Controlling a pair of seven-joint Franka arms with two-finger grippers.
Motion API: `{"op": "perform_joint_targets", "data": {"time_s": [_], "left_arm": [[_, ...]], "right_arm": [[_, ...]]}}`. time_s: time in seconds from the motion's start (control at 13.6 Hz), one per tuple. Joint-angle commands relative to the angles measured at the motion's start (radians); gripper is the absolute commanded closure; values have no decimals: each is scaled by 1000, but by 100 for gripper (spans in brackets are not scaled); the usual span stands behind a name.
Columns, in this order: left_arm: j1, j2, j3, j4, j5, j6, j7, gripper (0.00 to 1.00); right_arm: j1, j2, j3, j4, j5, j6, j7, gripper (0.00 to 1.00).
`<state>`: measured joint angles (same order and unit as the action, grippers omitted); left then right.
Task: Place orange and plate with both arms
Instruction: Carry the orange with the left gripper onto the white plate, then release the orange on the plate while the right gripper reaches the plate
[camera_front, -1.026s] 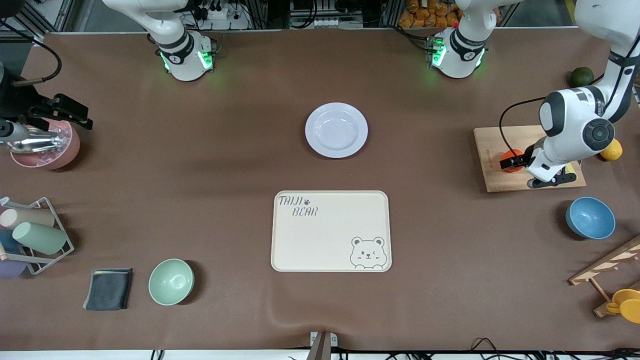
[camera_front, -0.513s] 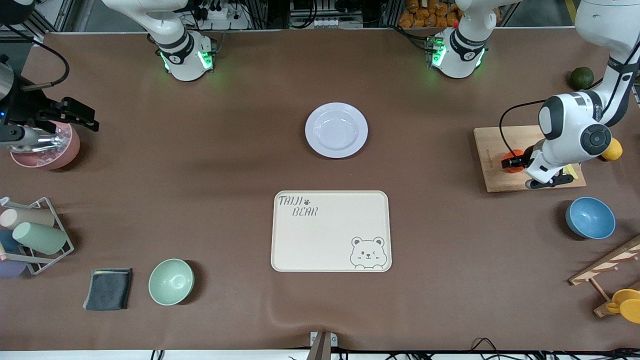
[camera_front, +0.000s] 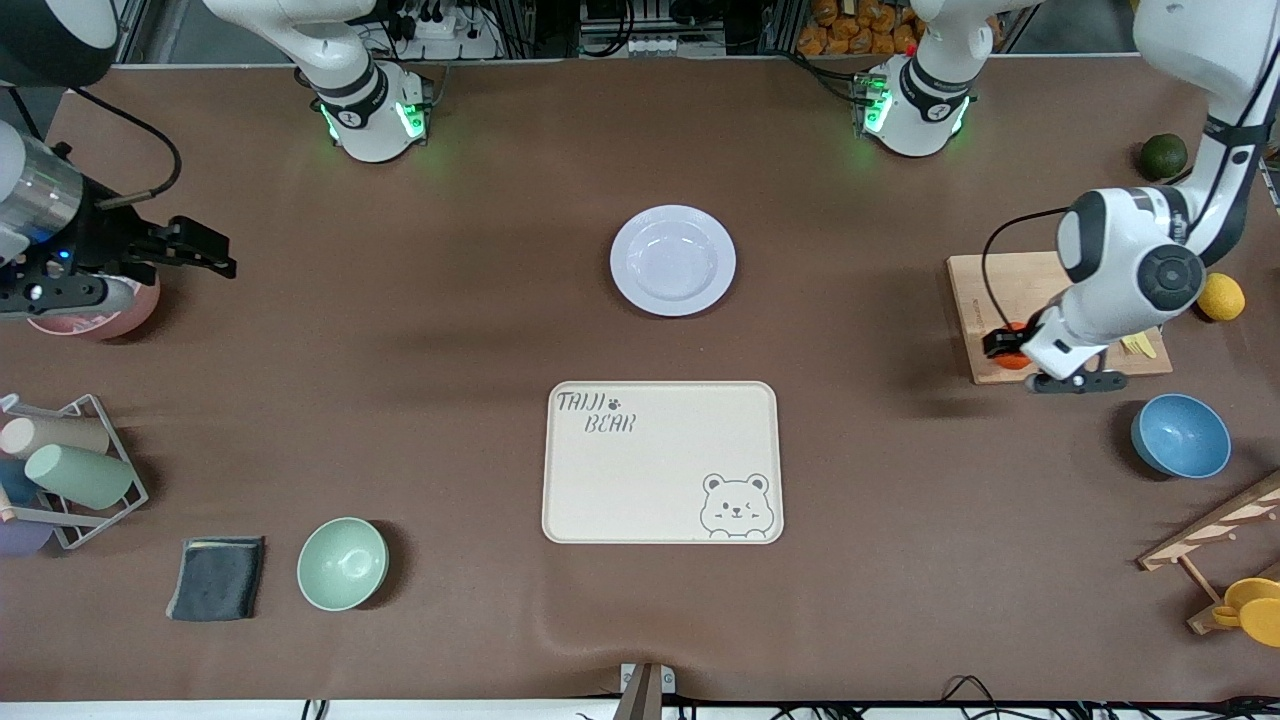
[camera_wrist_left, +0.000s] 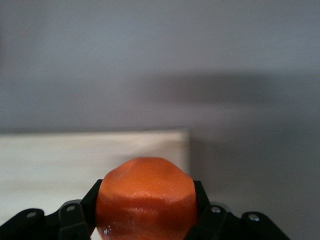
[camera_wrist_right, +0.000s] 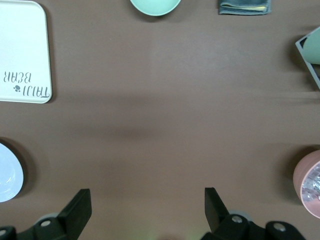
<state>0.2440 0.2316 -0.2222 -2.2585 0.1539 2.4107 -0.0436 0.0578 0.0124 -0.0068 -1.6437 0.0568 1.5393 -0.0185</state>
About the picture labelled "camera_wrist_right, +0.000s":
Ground clear plastic ice cubes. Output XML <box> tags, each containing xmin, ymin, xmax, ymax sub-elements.
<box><xmin>300</xmin><ymin>162</ymin><xmax>320</xmax><ymax>204</ymax></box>

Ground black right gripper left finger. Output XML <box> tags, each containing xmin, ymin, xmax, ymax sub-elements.
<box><xmin>32</xmin><ymin>188</ymin><xmax>92</xmax><ymax>240</ymax></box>

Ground mint green bowl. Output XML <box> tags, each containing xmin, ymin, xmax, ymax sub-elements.
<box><xmin>129</xmin><ymin>0</ymin><xmax>183</xmax><ymax>17</ymax></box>

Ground cream bear print tray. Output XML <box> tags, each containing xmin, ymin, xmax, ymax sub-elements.
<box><xmin>0</xmin><ymin>0</ymin><xmax>54</xmax><ymax>105</ymax></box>

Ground dark grey folded cloth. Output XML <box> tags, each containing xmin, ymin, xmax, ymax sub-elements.
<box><xmin>218</xmin><ymin>0</ymin><xmax>273</xmax><ymax>16</ymax></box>

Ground grey wire cup rack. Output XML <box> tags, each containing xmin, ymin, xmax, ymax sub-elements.
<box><xmin>294</xmin><ymin>31</ymin><xmax>320</xmax><ymax>91</ymax></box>

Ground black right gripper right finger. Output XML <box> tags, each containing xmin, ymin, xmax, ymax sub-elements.
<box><xmin>201</xmin><ymin>187</ymin><xmax>255</xmax><ymax>240</ymax></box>

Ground pink bowl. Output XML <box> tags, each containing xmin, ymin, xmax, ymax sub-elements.
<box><xmin>292</xmin><ymin>149</ymin><xmax>320</xmax><ymax>218</ymax></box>

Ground lavender round plate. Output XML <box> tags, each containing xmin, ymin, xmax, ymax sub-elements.
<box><xmin>0</xmin><ymin>142</ymin><xmax>25</xmax><ymax>204</ymax></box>

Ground mint green cup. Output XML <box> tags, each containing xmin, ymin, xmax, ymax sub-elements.
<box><xmin>300</xmin><ymin>25</ymin><xmax>320</xmax><ymax>65</ymax></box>

